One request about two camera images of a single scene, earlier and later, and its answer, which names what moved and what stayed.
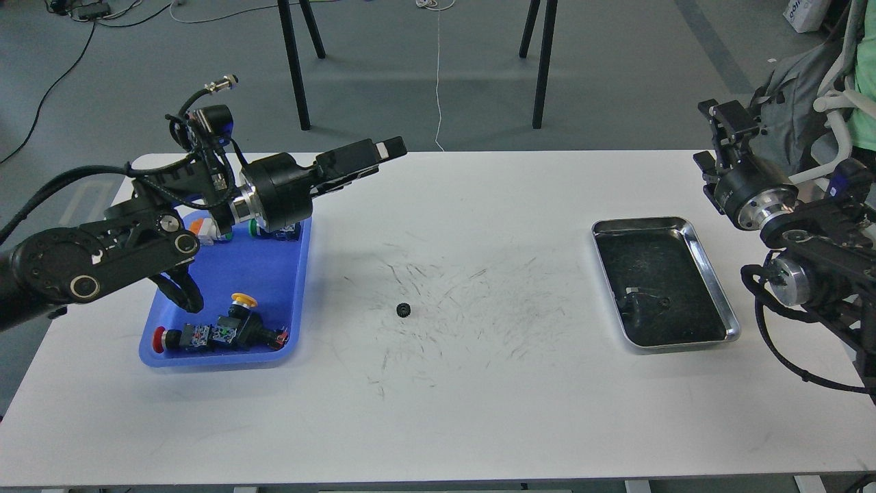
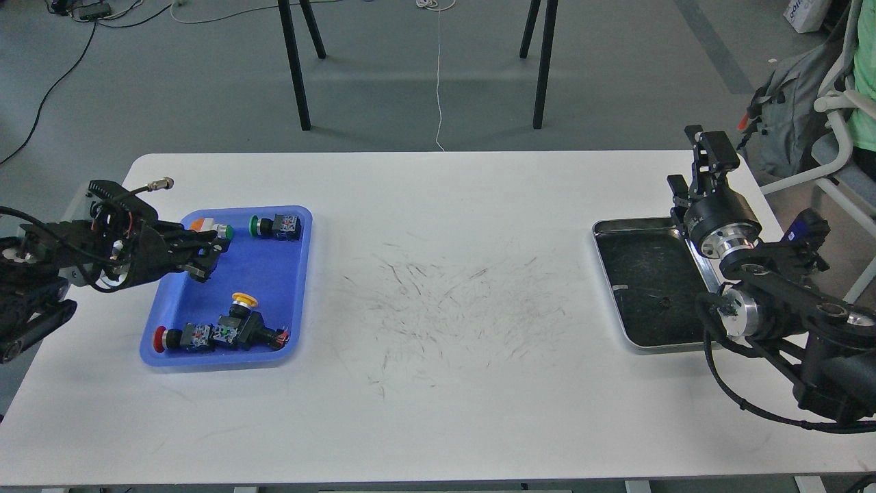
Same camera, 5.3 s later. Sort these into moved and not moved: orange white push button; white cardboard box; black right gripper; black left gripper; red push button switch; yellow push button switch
Moved: black right gripper; black left gripper
Not moved: orange white push button; yellow push button switch; red push button switch; white cardboard box
